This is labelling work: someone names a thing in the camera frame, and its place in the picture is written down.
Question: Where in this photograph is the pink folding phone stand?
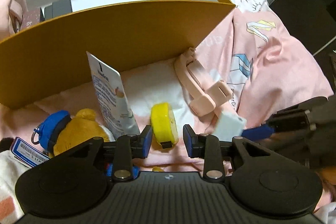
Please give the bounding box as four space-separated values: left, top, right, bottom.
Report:
174 48 247 141

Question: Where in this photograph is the dark patterned small box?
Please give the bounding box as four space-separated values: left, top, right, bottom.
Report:
20 7 45 31

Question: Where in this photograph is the pink paper crane bedspread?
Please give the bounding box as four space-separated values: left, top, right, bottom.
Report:
0 0 334 224

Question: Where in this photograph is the brown bear plush blue outfit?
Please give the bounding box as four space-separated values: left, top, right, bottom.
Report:
31 109 114 157

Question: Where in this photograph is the yellow tape measure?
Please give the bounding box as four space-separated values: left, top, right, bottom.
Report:
150 102 179 149

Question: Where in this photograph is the grey small box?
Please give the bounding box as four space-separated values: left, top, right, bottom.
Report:
45 0 72 20

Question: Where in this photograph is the pink drawstring cloth pouch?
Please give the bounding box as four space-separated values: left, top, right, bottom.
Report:
0 0 28 41

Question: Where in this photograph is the orange cardboard box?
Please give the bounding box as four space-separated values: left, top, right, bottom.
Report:
1 0 234 109

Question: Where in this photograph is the white pink striped plush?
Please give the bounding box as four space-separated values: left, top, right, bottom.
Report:
0 138 28 223

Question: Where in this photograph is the white barcode label packet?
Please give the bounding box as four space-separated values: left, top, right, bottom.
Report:
10 137 50 168

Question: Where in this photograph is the white cream tube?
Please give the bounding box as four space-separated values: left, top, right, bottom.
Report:
87 52 140 139

